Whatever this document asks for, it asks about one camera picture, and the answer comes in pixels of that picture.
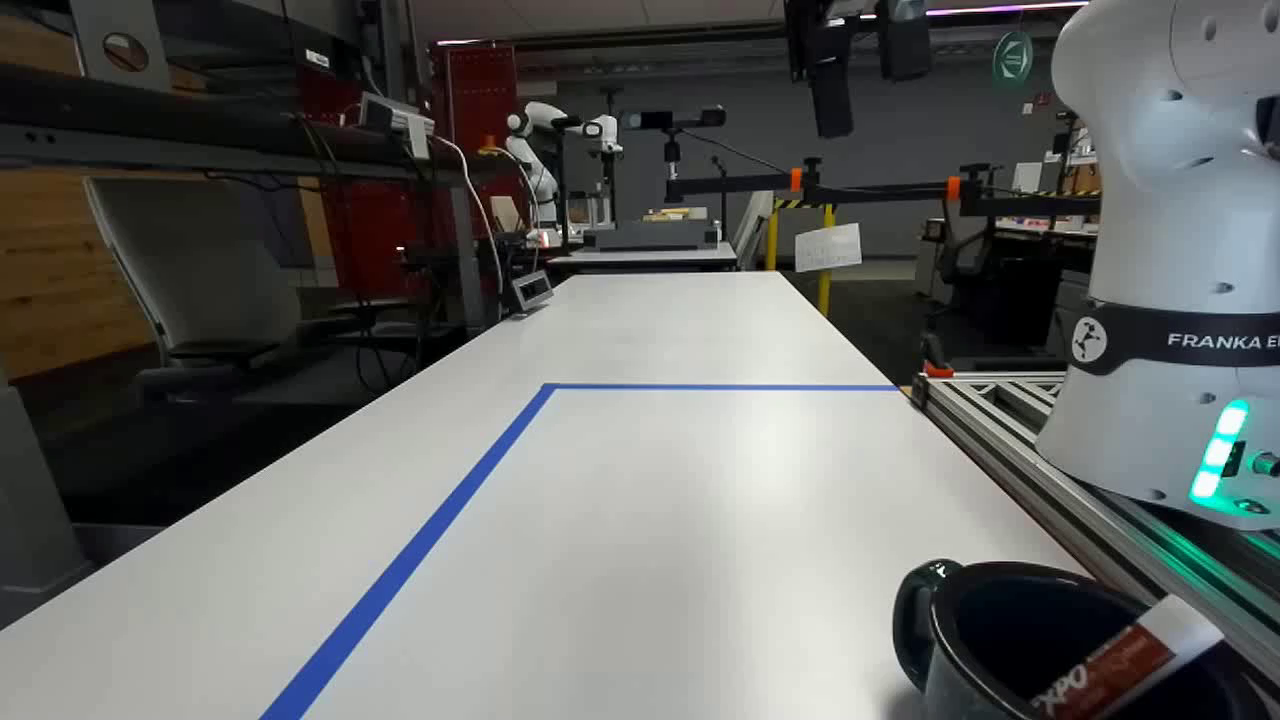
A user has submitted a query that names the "tall yellow post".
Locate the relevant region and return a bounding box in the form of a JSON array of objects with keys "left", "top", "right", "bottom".
[{"left": 810, "top": 194, "right": 841, "bottom": 321}]

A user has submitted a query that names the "small grey label stand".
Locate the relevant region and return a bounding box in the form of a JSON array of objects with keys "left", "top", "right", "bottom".
[{"left": 502, "top": 267, "right": 558, "bottom": 321}]

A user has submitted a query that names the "green round sign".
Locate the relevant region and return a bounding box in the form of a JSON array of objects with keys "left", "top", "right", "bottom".
[{"left": 988, "top": 25, "right": 1039, "bottom": 94}]

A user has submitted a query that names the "black camera on stand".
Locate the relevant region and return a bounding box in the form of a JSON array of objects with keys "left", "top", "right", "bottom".
[{"left": 621, "top": 105, "right": 733, "bottom": 205}]

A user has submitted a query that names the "light wooden wall panel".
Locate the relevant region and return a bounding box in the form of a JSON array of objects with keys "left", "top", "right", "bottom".
[{"left": 0, "top": 165, "right": 158, "bottom": 382}]

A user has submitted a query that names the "red metal cabinet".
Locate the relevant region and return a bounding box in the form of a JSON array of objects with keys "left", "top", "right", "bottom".
[{"left": 429, "top": 37, "right": 522, "bottom": 169}]

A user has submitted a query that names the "grey office chair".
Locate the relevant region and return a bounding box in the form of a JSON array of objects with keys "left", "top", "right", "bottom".
[{"left": 81, "top": 172, "right": 320, "bottom": 403}]

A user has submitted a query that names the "white power strip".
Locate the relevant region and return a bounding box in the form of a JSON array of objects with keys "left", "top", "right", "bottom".
[{"left": 357, "top": 91, "right": 440, "bottom": 165}]

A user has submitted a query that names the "long blue tape strip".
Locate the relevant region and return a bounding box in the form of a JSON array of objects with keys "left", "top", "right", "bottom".
[{"left": 257, "top": 381, "right": 558, "bottom": 720}]

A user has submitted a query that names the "dark ceramic mug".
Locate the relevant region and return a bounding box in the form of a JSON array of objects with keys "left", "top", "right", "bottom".
[{"left": 888, "top": 555, "right": 1275, "bottom": 720}]

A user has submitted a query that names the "small black hanging box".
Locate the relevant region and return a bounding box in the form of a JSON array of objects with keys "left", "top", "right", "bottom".
[{"left": 873, "top": 0, "right": 934, "bottom": 82}]

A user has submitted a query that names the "red Expo marker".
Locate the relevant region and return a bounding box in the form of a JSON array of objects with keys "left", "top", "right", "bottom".
[{"left": 1032, "top": 590, "right": 1226, "bottom": 720}]

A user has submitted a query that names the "aluminium rail mounting frame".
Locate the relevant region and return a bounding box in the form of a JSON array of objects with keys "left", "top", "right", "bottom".
[{"left": 906, "top": 367, "right": 1280, "bottom": 687}]

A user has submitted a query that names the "white paper sign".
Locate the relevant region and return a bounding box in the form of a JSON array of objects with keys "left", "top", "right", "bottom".
[{"left": 791, "top": 221, "right": 867, "bottom": 276}]

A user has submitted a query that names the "white power cable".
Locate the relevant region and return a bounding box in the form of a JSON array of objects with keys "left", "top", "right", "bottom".
[{"left": 429, "top": 132, "right": 518, "bottom": 313}]

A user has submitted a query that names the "grey metal shelf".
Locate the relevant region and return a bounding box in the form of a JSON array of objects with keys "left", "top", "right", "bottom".
[{"left": 0, "top": 60, "right": 433, "bottom": 187}]

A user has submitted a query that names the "black bar with orange clamps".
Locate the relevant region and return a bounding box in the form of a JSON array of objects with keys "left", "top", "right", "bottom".
[{"left": 660, "top": 150, "right": 1103, "bottom": 221}]

